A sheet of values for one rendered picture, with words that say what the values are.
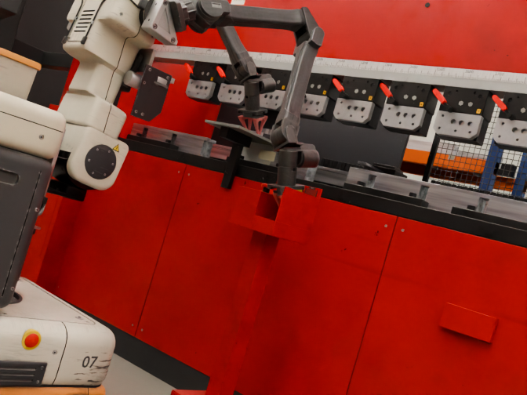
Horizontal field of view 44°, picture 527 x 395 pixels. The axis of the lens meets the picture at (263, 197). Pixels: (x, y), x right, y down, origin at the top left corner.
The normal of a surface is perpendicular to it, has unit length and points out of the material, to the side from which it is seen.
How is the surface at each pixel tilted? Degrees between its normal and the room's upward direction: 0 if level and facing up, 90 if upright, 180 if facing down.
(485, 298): 90
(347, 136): 90
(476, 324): 90
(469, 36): 90
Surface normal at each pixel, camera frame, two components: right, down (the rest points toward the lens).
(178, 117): 0.76, 0.20
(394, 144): -0.59, -0.21
